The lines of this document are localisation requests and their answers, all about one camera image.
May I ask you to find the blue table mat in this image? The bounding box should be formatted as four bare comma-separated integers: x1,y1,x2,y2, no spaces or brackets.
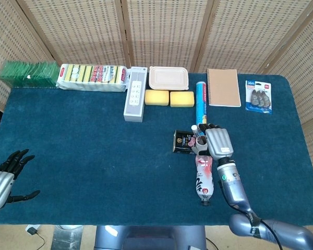
0,74,313,227

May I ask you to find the plastic drink bottle red label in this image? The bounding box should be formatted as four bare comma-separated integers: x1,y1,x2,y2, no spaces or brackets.
195,152,215,207

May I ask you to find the green packaged sheet stack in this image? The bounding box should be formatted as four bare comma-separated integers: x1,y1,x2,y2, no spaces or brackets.
0,60,61,88

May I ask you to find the white power strip box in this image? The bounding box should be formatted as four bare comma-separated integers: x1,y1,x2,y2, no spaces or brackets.
123,66,149,123

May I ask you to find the yellow sponge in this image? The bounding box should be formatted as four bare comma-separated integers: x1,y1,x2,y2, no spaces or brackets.
145,90,170,106
170,91,195,108

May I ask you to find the woven folding screen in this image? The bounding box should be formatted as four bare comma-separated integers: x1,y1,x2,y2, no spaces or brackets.
0,0,313,235

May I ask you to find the transparent test tube white cap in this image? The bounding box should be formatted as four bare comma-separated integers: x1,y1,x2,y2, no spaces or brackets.
190,124,203,143

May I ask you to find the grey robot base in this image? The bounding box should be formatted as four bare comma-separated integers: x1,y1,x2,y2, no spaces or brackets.
93,225,208,250

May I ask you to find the black luncheon meat can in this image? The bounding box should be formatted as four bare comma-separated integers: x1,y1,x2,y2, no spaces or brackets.
173,129,198,154

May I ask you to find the blue cling film roll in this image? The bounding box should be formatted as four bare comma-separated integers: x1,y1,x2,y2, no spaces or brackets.
195,81,210,126

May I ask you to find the right grey silver robot hand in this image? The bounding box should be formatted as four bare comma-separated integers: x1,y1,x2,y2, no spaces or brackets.
190,123,235,160

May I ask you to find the metallic floor stand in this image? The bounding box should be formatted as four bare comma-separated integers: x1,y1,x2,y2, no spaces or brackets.
52,225,84,250

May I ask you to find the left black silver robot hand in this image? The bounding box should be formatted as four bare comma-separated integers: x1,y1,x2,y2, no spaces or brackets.
0,148,41,211

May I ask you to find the brown spiral notebook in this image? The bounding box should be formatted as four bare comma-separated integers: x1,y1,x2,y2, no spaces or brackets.
206,68,242,107

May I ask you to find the packaged yellow sponge multipack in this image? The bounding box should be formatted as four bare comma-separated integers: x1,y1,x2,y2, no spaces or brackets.
56,63,129,93

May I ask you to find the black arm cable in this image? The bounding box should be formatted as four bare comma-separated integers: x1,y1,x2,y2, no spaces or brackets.
218,179,286,250

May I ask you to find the small grey roll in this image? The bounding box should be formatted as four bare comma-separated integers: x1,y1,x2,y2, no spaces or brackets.
196,135,208,152

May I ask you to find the beige lidded food container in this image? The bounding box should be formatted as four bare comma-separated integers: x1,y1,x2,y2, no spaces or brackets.
148,66,190,91

